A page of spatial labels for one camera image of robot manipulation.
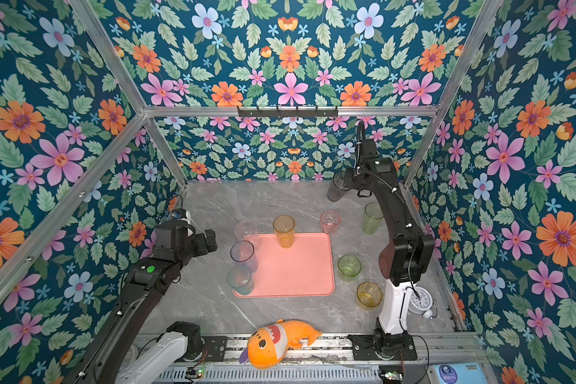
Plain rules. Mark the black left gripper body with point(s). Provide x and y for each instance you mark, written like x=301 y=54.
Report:
x=195 y=246

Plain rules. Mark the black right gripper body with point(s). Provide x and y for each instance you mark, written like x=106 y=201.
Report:
x=361 y=174

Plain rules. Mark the blue transparent cup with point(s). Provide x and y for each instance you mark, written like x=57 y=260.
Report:
x=244 y=253

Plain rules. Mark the clear transparent cup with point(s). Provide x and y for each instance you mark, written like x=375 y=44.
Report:
x=247 y=231

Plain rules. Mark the grey smoky cup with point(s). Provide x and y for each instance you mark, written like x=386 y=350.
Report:
x=337 y=189

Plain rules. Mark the teal frosted cup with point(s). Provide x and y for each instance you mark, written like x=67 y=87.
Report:
x=240 y=280

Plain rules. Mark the tall light green cup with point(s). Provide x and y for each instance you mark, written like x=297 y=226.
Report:
x=373 y=217

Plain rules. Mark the yellow tall cup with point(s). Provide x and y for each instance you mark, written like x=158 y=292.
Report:
x=284 y=227

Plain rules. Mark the pink plastic tray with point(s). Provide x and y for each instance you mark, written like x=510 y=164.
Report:
x=304 y=270

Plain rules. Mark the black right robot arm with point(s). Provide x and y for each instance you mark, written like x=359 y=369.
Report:
x=407 y=255

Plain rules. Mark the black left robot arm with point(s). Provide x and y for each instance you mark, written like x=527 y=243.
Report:
x=146 y=284

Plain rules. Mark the pink short cup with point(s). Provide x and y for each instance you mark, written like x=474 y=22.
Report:
x=330 y=221

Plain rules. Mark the short green cup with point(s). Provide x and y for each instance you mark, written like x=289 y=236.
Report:
x=349 y=267

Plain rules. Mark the orange plush toy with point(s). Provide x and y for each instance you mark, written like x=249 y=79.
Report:
x=268 y=345

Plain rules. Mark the short yellow cup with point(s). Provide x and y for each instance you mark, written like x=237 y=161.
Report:
x=369 y=295

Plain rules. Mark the white round object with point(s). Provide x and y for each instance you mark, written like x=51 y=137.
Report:
x=422 y=303

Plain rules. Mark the blue white box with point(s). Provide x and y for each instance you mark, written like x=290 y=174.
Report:
x=457 y=373

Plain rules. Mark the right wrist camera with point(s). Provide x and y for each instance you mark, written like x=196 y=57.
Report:
x=366 y=152

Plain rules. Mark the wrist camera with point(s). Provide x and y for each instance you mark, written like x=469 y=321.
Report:
x=181 y=214
x=366 y=152

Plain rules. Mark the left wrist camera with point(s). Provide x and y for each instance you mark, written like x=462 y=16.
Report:
x=181 y=214

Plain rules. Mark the black hook rail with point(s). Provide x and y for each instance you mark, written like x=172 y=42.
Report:
x=286 y=112

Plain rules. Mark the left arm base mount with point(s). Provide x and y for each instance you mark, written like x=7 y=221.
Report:
x=195 y=348

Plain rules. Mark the white vented cable duct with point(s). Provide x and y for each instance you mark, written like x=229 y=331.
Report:
x=282 y=374

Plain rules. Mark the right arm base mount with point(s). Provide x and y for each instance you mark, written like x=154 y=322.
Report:
x=383 y=346

